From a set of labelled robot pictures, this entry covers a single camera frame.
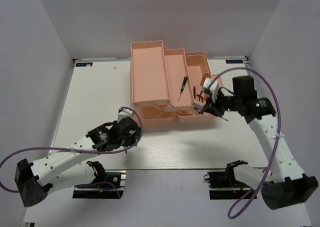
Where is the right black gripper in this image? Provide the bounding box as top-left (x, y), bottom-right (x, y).
top-left (202, 88), bottom-right (242, 118)

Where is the blue handled screwdriver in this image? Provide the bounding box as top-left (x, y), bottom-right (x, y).
top-left (191, 102), bottom-right (229, 122)

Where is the long thin hex key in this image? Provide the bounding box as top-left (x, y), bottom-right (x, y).
top-left (192, 86), bottom-right (196, 100)

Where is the black green precision screwdriver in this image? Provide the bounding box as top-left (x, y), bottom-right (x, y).
top-left (178, 76), bottom-right (188, 101)

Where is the pink plastic toolbox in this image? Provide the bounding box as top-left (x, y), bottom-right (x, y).
top-left (130, 40), bottom-right (215, 127)

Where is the small dark hex key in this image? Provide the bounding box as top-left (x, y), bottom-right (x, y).
top-left (196, 94), bottom-right (204, 103)

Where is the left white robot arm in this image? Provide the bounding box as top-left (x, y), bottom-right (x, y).
top-left (14, 117), bottom-right (142, 207)

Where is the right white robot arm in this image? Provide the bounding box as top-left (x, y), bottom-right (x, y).
top-left (202, 75), bottom-right (319, 210)

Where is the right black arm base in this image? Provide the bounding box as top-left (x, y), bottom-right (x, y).
top-left (203, 160), bottom-right (263, 200)

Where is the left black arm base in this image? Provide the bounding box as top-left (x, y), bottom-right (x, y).
top-left (72, 161), bottom-right (127, 200)

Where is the right blue table label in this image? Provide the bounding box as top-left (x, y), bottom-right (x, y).
top-left (225, 59), bottom-right (244, 64)

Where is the blue table label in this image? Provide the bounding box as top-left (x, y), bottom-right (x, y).
top-left (75, 62), bottom-right (93, 67)
top-left (225, 59), bottom-right (244, 64)

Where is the left blue table label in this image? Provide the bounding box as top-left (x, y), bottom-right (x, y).
top-left (75, 62), bottom-right (93, 67)

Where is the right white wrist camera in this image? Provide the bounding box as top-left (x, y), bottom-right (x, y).
top-left (202, 77), bottom-right (220, 103)

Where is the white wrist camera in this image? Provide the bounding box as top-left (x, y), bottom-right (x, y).
top-left (202, 77), bottom-right (220, 103)
top-left (117, 108), bottom-right (134, 122)

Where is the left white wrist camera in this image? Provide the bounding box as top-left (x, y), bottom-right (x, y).
top-left (117, 108), bottom-right (134, 122)

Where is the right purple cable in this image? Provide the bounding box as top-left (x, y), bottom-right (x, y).
top-left (226, 67), bottom-right (283, 219)

